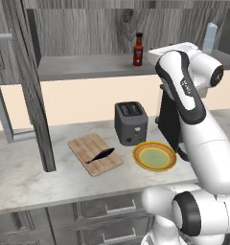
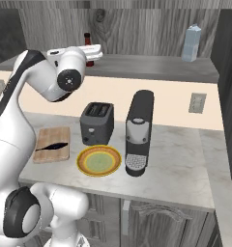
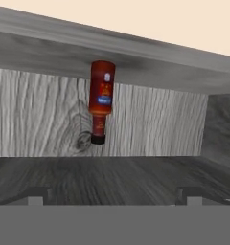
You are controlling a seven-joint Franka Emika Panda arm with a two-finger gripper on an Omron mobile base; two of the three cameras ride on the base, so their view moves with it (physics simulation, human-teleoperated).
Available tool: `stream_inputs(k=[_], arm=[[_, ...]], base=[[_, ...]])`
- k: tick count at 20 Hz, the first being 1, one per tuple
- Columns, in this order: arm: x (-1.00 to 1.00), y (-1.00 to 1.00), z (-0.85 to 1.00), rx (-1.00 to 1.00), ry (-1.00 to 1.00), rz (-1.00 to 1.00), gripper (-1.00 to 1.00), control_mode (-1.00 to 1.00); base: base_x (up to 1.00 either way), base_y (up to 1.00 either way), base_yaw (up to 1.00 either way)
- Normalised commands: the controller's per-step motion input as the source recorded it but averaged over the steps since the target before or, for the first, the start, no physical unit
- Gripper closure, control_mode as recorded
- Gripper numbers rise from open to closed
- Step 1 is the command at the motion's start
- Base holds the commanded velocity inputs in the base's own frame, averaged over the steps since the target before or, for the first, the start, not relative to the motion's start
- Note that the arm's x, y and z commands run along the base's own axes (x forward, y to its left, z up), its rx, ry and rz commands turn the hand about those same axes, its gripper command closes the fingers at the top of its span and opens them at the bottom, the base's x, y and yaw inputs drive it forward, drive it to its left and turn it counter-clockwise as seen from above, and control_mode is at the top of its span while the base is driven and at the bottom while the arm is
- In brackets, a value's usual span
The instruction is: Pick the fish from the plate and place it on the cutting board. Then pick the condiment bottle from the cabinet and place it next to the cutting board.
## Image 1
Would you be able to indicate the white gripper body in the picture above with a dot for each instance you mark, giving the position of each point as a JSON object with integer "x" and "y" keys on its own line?
{"x": 166, "y": 50}

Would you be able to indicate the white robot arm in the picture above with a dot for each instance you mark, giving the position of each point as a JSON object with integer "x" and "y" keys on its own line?
{"x": 209, "y": 153}

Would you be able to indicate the red condiment bottle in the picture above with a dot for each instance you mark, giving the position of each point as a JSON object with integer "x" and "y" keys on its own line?
{"x": 138, "y": 51}

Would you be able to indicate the grey wood open cabinet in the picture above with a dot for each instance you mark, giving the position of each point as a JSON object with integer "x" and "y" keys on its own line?
{"x": 88, "y": 67}

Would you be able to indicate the yellow green plate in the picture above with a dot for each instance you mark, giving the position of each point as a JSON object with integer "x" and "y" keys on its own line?
{"x": 154, "y": 157}

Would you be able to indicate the wooden cutting board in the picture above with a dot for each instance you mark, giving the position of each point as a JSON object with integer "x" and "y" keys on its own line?
{"x": 88, "y": 148}

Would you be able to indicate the grey wood cabinet door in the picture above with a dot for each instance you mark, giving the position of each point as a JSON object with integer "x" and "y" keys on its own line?
{"x": 0, "y": 60}
{"x": 34, "y": 95}

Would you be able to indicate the grey lower cabinet door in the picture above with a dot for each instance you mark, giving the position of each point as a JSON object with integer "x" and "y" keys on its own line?
{"x": 21, "y": 228}

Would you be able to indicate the pale blue milk carton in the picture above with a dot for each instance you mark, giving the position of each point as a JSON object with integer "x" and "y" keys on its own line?
{"x": 210, "y": 38}

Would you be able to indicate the black coffee machine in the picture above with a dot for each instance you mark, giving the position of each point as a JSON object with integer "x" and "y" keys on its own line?
{"x": 169, "y": 121}

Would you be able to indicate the dark grey toaster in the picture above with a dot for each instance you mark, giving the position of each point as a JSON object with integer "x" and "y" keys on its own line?
{"x": 131, "y": 124}

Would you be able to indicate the grey drawer front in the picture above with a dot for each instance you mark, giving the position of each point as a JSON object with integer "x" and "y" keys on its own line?
{"x": 88, "y": 234}
{"x": 91, "y": 207}

